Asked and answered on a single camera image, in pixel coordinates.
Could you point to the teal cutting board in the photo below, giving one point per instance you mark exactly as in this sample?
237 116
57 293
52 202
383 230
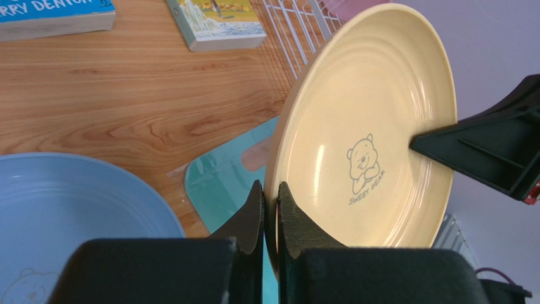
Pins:
218 184

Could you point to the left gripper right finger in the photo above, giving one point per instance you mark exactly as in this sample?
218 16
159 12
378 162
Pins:
306 262

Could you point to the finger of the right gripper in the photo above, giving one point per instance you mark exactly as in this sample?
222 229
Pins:
498 147

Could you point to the white wire dish rack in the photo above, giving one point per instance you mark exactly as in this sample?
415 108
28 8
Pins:
298 29

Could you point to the blue treehouse book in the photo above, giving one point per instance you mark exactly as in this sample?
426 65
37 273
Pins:
23 19

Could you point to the pink plate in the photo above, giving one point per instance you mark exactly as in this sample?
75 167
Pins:
344 10

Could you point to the blue plate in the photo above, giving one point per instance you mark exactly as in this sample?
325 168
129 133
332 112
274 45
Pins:
51 203

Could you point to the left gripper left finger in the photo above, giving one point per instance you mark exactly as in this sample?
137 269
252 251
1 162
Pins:
246 230

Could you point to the yellow cover book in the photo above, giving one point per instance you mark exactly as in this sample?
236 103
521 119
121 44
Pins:
211 25

